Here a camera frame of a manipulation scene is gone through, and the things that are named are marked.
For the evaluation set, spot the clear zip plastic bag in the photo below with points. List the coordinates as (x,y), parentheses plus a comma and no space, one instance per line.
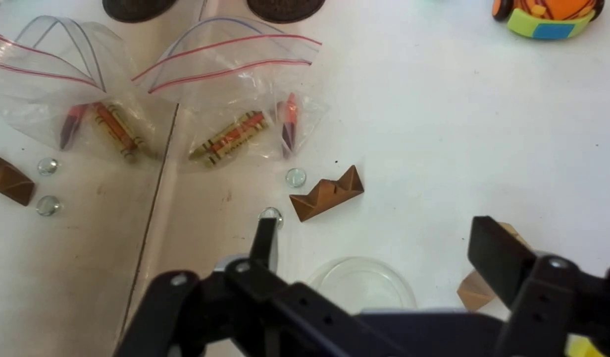
(232,72)

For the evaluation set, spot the wall mirror panel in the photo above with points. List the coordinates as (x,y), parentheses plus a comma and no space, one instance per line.
(68,265)

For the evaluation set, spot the tennis ball on dark stand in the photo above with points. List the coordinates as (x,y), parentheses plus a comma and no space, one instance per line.
(286,9)

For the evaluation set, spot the small yellow plastic cup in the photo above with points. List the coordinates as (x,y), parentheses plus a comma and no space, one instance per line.
(583,346)

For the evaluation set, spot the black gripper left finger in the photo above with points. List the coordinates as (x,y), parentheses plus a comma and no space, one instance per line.
(272,318)

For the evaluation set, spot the orange yellow toy car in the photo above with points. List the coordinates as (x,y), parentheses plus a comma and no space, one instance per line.
(549,17)

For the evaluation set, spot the tan wooden piece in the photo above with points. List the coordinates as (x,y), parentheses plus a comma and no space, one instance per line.
(476,291)

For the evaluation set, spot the red purple crayon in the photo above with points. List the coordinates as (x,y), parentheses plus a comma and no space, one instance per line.
(288,126)

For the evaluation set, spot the orange crayon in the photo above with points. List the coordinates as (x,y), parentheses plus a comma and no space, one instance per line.
(226,136)

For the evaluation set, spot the brown zigzag wooden block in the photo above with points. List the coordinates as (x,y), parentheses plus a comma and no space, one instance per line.
(325,195)

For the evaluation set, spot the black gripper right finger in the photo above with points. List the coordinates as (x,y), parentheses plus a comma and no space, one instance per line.
(555,304)

